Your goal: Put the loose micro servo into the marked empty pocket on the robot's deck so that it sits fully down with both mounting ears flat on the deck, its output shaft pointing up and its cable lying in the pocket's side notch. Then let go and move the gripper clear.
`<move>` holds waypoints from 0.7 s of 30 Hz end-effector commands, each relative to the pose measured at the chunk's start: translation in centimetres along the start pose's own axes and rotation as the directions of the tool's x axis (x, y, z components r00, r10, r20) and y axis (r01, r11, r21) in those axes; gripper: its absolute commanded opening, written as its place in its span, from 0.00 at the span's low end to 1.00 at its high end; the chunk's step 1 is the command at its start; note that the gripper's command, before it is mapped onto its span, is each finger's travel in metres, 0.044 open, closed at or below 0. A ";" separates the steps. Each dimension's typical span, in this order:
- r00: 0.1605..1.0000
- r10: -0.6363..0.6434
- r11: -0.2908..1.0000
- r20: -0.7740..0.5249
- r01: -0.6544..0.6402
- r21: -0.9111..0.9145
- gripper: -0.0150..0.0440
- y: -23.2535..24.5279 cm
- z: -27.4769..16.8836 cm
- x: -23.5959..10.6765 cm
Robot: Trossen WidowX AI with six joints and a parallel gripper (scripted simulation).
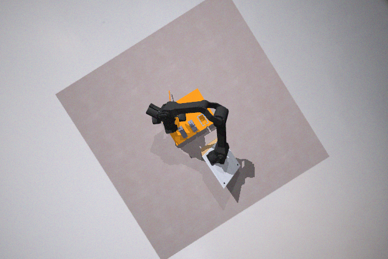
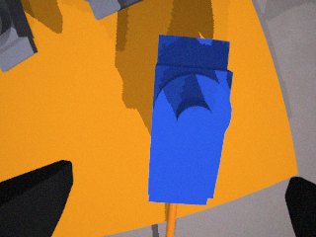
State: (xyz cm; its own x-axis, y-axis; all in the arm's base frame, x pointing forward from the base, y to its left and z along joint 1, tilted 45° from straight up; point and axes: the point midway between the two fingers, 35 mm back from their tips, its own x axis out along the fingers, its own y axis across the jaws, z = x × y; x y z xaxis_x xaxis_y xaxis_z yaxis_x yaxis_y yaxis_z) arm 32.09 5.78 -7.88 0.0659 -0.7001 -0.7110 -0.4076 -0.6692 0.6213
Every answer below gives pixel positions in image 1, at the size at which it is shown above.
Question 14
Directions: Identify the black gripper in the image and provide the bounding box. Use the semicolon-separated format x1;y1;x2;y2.
152;113;186;124

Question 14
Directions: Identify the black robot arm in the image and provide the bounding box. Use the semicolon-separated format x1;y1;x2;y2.
146;100;229;165

